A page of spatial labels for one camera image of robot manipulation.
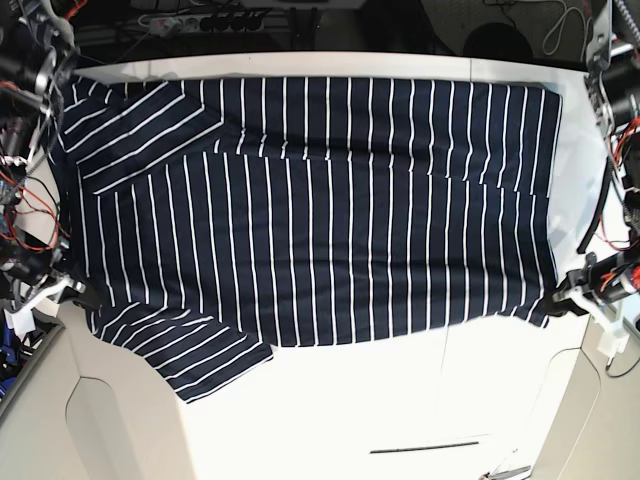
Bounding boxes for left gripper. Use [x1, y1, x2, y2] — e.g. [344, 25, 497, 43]
[542, 252, 639, 316]

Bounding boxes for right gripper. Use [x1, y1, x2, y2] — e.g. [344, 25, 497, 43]
[1, 244, 102, 312]

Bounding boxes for navy white striped T-shirt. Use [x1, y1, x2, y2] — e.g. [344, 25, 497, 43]
[51, 77, 563, 402]

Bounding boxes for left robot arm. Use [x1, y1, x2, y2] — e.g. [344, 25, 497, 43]
[543, 1, 639, 317]

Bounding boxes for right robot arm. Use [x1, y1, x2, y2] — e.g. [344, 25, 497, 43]
[1, 1, 100, 313]

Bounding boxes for blue items in bin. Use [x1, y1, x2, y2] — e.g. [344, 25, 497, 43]
[0, 316, 26, 399]

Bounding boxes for white power strip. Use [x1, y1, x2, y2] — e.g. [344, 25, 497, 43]
[138, 12, 264, 37]

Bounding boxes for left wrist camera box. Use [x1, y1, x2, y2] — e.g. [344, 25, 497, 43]
[597, 331, 629, 359]

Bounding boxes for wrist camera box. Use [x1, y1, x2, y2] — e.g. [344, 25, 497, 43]
[4, 308, 36, 337]
[597, 331, 629, 359]

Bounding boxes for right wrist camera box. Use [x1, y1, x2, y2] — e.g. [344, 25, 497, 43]
[4, 308, 36, 337]

